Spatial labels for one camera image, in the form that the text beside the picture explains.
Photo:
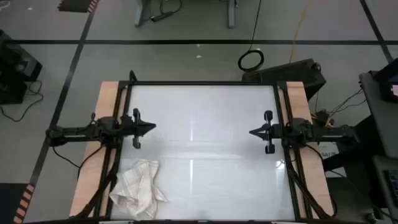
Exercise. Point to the black caster wheel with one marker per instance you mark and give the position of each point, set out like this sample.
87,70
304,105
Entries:
370,216

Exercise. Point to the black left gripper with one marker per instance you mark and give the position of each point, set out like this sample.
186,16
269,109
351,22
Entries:
136,113

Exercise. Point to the black table frame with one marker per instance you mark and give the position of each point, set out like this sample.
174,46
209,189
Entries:
202,83

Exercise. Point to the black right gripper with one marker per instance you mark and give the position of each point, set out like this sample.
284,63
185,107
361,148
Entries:
269,146

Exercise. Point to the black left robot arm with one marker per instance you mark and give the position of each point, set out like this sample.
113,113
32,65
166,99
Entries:
77,132

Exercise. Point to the black corner bracket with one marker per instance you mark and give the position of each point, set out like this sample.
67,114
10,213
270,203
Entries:
133,77

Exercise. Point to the black power brick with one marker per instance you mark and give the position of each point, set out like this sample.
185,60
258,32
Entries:
321,117

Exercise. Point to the black monitor device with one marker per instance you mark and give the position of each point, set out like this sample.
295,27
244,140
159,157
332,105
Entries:
388,79

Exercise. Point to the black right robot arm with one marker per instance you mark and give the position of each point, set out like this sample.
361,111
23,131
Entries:
326,134

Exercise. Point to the black power strip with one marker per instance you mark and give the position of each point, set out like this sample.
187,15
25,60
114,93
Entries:
161,16

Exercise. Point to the grey desk leg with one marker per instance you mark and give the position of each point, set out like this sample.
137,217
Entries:
231,15
140,15

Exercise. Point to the black equipment stack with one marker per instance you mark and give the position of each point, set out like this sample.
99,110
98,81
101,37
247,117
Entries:
14,62

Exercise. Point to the dark keyboard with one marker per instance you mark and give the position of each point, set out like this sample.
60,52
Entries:
393,183

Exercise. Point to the grey low desk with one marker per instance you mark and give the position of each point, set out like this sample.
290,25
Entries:
379,174

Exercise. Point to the black orange striped mat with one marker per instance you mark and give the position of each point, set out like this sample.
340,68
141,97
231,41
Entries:
74,5
12,202

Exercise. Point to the white beige checked towel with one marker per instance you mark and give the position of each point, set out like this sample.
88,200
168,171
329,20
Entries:
136,186

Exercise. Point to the black computer case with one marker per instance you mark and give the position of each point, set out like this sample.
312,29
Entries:
289,73

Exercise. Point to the white paper label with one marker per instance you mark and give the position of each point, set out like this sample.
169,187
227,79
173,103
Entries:
329,154

